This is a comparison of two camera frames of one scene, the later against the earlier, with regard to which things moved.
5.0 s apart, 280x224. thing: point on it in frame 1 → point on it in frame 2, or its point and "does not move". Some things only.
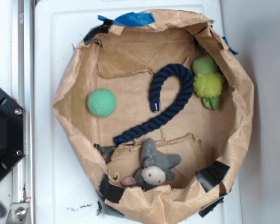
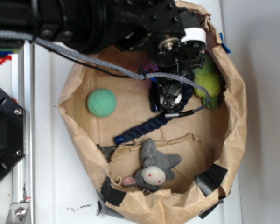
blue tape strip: x=234 y=52 → x=227 y=49
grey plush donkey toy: x=156 y=167 does not move
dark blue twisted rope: x=186 y=80 does not move
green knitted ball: x=101 y=102 does not move
